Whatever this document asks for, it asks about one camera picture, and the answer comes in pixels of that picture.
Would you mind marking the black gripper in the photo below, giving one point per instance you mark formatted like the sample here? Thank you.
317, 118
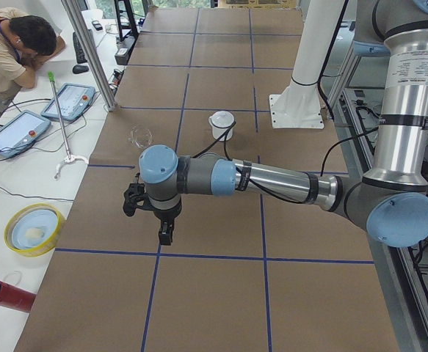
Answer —
167, 214

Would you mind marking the white mug lid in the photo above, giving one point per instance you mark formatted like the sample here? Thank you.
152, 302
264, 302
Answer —
221, 119

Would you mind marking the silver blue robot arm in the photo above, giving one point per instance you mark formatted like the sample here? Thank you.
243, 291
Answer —
389, 202

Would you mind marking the brown paper table cover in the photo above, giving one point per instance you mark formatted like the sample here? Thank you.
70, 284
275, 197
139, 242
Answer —
244, 273

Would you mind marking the white enamel mug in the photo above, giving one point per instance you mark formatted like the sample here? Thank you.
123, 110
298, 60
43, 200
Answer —
216, 132

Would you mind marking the yellow tape roll with plate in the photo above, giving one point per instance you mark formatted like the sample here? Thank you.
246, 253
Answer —
34, 230

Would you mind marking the far teach pendant tablet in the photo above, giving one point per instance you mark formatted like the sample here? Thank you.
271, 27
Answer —
74, 99

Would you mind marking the teach pendant tablet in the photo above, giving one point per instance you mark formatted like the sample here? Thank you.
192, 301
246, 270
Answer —
20, 133
74, 99

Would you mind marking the near teach pendant tablet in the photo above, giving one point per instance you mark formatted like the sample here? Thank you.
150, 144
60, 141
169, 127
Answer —
20, 133

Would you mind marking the red cardboard tube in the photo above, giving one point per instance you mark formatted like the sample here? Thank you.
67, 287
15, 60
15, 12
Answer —
15, 298

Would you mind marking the black computer mouse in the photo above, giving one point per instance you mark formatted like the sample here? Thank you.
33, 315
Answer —
79, 69

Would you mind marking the black keyboard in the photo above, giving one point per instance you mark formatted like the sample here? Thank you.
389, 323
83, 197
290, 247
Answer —
79, 52

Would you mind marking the person in beige shirt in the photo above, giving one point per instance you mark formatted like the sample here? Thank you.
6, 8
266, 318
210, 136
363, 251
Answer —
26, 43

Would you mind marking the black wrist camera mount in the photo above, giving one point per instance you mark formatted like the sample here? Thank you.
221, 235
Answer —
135, 197

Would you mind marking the green handled reacher grabber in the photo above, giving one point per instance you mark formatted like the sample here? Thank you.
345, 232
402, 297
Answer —
69, 158

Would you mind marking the aluminium frame post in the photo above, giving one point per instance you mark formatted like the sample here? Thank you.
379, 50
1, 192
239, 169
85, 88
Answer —
80, 28

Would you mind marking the white camera pole with base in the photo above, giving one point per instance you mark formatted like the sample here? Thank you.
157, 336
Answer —
298, 106

